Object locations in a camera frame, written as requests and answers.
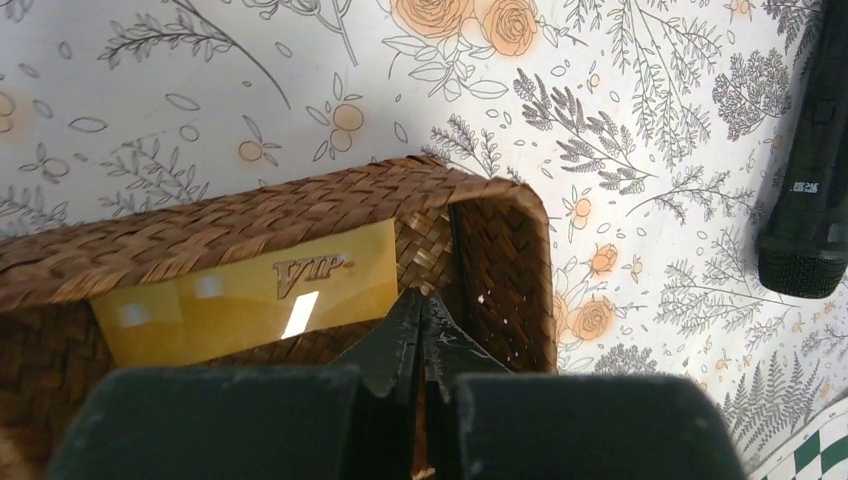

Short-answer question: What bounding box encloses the black microphone orange tip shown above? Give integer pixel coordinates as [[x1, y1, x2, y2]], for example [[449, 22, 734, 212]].
[[757, 1, 847, 299]]

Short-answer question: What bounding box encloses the green white chessboard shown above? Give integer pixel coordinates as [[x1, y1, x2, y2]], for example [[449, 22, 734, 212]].
[[749, 398, 847, 480]]

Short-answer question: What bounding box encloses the brown woven divided basket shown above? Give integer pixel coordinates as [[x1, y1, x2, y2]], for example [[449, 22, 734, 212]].
[[1, 156, 556, 479]]

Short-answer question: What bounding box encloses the grey black stripe card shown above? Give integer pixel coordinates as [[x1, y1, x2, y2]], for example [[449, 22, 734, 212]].
[[90, 219, 398, 367]]

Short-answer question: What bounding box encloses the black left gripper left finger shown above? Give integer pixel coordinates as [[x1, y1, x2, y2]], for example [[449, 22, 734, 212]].
[[332, 288, 422, 479]]

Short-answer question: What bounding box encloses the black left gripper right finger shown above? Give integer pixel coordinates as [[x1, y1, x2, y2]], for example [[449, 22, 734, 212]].
[[421, 294, 508, 479]]

